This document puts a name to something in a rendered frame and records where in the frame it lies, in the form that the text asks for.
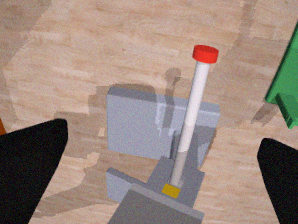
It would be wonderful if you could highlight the long grey rod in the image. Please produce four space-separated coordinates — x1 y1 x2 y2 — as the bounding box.
169 44 218 188

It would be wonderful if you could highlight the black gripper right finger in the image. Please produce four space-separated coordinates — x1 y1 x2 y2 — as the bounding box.
257 137 298 224

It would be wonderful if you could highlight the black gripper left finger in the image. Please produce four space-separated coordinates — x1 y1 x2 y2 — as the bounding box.
0 119 68 224

